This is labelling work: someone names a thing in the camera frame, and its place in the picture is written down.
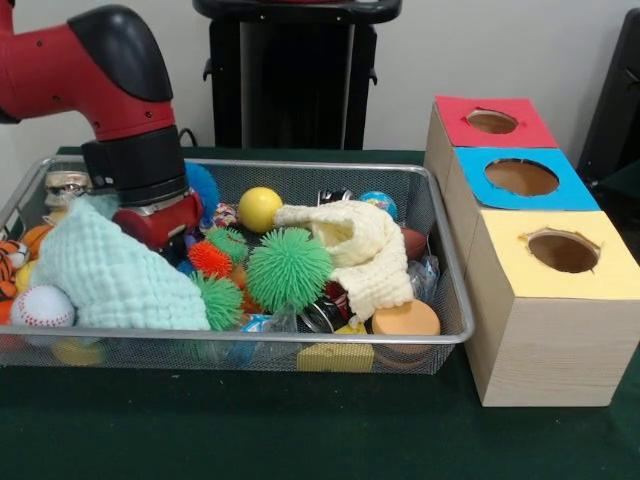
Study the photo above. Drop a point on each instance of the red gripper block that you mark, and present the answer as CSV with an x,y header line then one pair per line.
x,y
160,222

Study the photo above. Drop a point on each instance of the blue fuzzy ball with eyes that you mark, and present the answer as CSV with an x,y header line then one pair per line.
x,y
202,185

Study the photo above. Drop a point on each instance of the mint knitted cloth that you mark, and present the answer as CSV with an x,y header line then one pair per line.
x,y
115,280

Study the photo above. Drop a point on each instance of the green spiky rubber ball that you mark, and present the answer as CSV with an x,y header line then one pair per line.
x,y
290,270

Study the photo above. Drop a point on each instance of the white baseball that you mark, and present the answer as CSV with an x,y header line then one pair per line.
x,y
42,306

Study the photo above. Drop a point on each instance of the cream knitted cloth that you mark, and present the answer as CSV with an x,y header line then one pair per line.
x,y
370,250

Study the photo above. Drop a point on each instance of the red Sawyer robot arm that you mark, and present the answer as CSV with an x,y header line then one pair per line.
x,y
50,75

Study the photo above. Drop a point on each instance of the wooden box with three holes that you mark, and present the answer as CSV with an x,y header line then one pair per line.
x,y
550,350

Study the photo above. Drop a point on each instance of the yellow ball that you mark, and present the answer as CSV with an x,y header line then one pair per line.
x,y
260,210

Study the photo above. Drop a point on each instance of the tiger plush toy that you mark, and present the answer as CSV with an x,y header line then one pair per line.
x,y
12,260

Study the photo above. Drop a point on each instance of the small globe ball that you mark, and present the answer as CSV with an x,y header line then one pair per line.
x,y
378,202

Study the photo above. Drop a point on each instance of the dark green tablecloth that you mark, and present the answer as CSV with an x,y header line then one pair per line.
x,y
300,425

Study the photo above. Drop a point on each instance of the orange round sponge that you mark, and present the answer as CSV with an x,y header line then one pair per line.
x,y
406,320

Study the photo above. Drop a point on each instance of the green cloth covered side table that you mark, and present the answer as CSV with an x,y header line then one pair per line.
x,y
625,185

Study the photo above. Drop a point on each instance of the black flat panel stand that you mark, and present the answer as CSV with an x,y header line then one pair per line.
x,y
620,100

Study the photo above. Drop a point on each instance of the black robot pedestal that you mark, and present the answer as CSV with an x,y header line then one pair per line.
x,y
280,75

